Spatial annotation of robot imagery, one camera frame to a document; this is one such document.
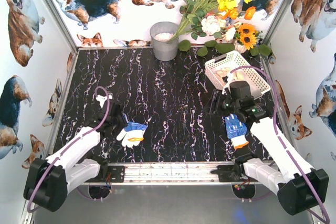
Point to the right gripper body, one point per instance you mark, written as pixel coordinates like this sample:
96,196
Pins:
217,102

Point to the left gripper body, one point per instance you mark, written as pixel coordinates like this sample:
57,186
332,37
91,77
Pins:
120,118

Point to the blue dotted glove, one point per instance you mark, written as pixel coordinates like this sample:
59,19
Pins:
236,131
131,135

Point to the cream rubber glove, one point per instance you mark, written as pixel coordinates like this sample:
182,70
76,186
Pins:
237,75

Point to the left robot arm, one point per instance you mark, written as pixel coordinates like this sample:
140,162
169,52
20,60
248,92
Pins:
50,180

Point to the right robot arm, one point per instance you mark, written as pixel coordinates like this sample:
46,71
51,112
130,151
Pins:
297,185

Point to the white plastic storage basket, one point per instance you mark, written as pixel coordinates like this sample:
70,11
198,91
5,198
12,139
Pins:
260,89

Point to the grey metal bucket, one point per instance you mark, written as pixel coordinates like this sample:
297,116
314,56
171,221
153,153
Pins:
164,44

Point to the artificial flower bouquet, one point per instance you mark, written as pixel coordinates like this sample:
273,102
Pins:
226,21

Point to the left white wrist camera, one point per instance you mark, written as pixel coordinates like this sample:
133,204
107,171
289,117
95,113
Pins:
102,99

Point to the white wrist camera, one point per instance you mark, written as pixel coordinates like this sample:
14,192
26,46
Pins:
227,80
102,99

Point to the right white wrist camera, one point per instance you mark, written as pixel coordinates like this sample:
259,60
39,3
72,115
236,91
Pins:
227,80

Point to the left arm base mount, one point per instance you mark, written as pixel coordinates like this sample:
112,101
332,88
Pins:
110,173

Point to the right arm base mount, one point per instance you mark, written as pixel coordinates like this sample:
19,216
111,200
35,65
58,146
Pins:
227,173

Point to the aluminium front rail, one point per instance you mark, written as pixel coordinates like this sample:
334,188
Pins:
151,173

